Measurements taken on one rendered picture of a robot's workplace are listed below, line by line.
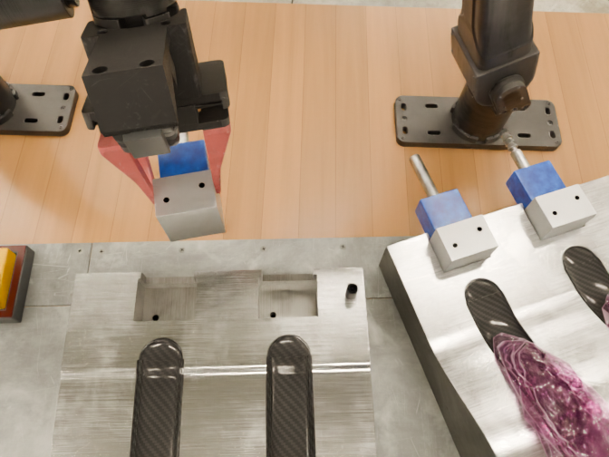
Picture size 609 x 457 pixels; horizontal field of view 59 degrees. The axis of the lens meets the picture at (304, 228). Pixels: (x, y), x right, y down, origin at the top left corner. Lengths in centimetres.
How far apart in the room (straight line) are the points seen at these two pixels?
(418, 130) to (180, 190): 33
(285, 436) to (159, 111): 28
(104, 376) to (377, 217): 33
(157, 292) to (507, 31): 40
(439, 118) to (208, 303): 37
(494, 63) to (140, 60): 35
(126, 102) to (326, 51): 47
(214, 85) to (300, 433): 28
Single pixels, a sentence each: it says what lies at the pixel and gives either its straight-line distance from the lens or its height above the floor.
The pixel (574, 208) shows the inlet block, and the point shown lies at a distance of 59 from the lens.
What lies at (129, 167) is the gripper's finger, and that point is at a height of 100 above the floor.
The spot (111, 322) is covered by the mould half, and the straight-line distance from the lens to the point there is 50.
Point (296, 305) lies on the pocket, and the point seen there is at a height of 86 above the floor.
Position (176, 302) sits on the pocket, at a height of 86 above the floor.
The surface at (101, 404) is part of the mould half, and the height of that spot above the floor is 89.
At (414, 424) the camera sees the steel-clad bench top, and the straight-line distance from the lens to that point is 56.
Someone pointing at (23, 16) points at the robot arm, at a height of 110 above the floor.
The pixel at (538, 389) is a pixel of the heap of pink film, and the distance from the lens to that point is 49.
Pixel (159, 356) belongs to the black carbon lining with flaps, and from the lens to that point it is 48.
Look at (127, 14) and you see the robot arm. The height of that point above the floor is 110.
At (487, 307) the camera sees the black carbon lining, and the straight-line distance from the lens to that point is 55.
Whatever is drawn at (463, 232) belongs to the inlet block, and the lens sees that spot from 53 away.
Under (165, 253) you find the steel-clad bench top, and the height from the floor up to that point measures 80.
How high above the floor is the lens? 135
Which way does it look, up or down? 65 degrees down
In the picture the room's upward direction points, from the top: 2 degrees clockwise
